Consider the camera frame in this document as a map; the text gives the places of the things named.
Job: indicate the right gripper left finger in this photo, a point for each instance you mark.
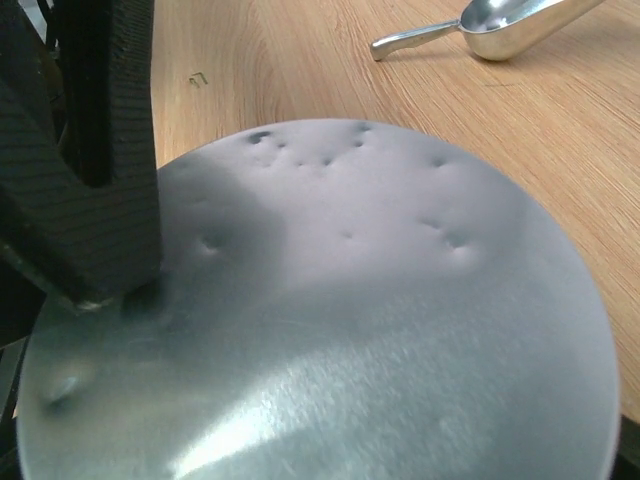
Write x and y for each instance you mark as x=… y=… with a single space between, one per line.
x=11 y=362

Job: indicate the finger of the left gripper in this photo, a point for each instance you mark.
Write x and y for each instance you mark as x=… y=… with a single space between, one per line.
x=80 y=211

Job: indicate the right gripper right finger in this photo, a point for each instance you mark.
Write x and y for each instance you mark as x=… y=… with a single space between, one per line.
x=627 y=460

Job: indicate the round metal jar lid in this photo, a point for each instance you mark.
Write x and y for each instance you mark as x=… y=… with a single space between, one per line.
x=338 y=300

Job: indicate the metal candy scoop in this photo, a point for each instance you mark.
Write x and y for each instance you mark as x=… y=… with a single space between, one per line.
x=493 y=30

